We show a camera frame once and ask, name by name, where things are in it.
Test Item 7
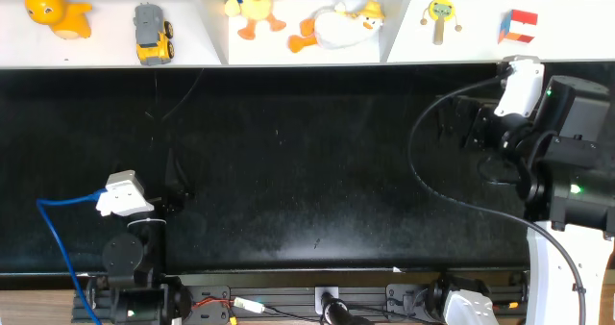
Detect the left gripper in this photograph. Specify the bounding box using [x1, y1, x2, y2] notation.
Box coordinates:
[111, 146, 194, 217]

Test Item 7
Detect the grey and yellow toy truck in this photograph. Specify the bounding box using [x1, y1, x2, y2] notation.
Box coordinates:
[133, 2, 176, 67]

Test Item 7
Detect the yellow rattle drum toy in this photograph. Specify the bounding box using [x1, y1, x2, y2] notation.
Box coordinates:
[420, 0, 464, 46]

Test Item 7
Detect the many-coloured puzzle cube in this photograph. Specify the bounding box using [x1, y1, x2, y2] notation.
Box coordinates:
[497, 9, 539, 45]

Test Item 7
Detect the white shelf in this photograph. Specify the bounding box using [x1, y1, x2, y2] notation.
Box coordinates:
[0, 0, 615, 70]

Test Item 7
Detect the yellow rubber duck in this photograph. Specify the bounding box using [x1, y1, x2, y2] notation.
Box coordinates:
[23, 0, 93, 40]

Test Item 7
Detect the white plush duck yellow hat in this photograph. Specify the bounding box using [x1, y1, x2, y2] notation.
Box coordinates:
[287, 0, 386, 55]

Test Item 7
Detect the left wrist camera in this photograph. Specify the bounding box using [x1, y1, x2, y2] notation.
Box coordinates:
[94, 169, 156, 218]

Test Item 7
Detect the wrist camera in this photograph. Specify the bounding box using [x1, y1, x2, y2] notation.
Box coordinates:
[493, 55, 546, 118]
[94, 169, 156, 218]

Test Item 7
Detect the blue cable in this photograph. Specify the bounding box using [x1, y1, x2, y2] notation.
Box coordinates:
[36, 188, 108, 325]

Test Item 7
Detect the mounting rail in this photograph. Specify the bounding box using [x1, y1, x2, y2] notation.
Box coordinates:
[71, 271, 529, 325]

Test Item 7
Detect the black cable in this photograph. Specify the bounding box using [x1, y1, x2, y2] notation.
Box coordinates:
[406, 73, 588, 325]

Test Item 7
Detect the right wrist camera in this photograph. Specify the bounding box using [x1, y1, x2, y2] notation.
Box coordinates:
[493, 55, 546, 118]

